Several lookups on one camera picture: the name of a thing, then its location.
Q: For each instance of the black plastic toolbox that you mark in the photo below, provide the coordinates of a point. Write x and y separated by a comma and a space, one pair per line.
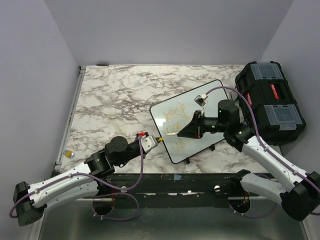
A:
269, 103

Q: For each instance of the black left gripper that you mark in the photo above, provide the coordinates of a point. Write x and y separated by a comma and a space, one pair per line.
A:
144, 155

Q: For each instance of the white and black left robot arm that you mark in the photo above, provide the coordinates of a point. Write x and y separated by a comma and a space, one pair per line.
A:
31, 201

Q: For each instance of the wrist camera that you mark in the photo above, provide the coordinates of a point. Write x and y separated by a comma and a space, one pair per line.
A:
202, 101
148, 142

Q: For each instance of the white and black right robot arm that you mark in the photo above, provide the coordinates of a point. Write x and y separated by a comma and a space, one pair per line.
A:
295, 190

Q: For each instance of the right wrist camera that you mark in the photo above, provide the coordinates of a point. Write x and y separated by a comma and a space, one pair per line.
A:
202, 101

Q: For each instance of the aluminium frame profile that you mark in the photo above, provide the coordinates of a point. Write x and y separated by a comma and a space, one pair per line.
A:
51, 92

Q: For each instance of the small dark wall clip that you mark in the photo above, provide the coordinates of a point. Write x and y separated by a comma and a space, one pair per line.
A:
102, 64

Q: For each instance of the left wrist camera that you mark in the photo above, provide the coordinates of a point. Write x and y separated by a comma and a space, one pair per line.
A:
148, 142

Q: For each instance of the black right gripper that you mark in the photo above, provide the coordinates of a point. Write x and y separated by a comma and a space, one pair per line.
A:
190, 130

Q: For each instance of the blue tape piece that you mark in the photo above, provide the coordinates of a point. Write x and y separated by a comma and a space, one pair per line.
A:
177, 177

